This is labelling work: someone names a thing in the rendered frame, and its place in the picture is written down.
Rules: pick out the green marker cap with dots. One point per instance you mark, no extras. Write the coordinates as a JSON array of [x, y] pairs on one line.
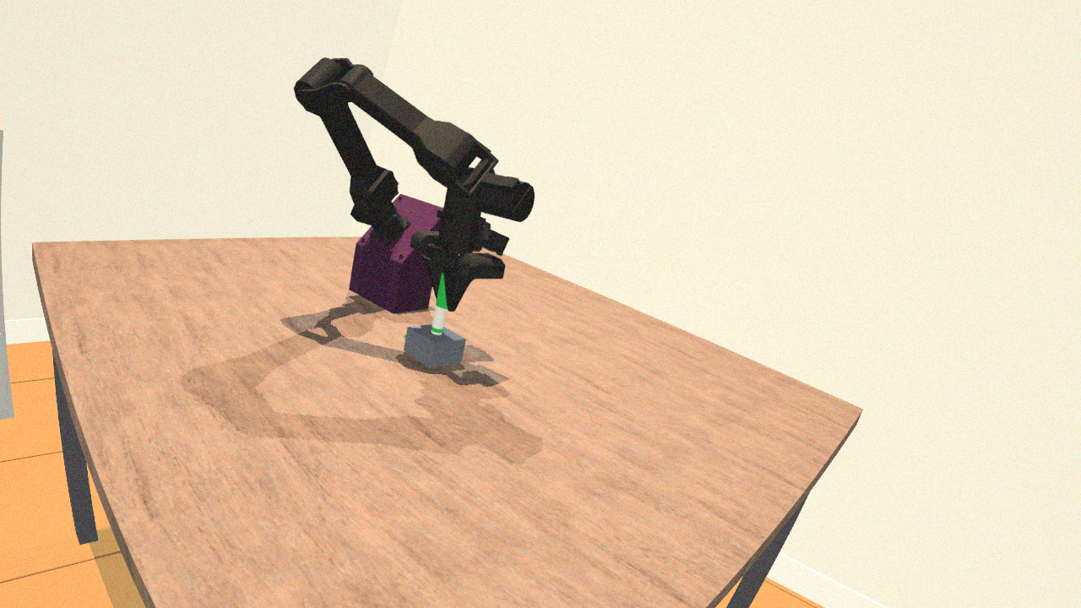
[[441, 295]]

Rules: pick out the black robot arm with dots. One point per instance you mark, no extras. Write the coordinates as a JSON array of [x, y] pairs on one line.
[[441, 148]]

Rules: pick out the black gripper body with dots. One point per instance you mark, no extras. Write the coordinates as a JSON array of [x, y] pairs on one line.
[[458, 232]]

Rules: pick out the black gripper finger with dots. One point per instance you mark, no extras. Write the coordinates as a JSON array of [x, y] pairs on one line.
[[456, 285], [435, 270]]

